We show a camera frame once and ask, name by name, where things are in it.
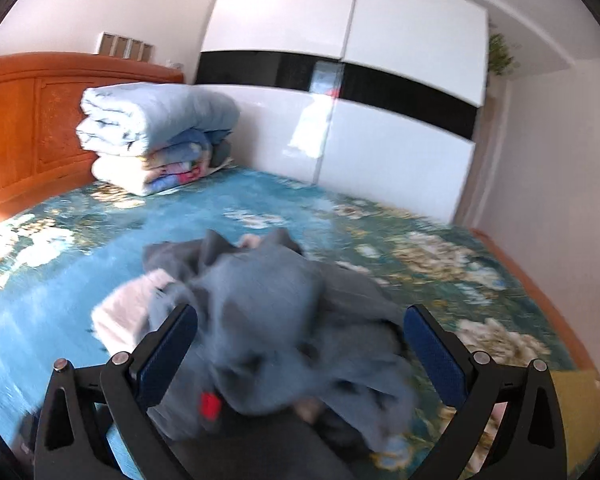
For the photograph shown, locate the folded light blue quilt stack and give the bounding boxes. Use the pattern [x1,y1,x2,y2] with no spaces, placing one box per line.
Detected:
[76,82,239,196]

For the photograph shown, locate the pink white fleece garment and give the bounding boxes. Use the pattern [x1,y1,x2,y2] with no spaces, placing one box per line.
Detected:
[92,230,263,354]

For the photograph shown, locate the green potted plant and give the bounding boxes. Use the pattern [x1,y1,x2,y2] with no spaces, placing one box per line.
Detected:
[488,32,517,76]

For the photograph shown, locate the blue floral bed blanket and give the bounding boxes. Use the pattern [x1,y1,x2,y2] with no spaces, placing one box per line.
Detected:
[0,167,581,480]

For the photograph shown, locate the white black glossy wardrobe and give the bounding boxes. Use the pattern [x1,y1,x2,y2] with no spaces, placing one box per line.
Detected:
[196,0,489,221]

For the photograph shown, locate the wall picture frames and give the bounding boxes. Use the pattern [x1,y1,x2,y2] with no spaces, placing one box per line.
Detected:
[96,32,154,63]

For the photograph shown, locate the dark grey hooded jacket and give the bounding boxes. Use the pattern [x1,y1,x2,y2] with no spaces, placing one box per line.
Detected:
[142,227,406,461]

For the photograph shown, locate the light grey fleece garment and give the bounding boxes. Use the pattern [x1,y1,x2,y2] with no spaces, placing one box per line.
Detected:
[142,238,420,453]

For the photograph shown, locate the orange wooden headboard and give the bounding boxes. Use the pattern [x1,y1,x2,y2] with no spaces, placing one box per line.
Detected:
[0,52,184,222]

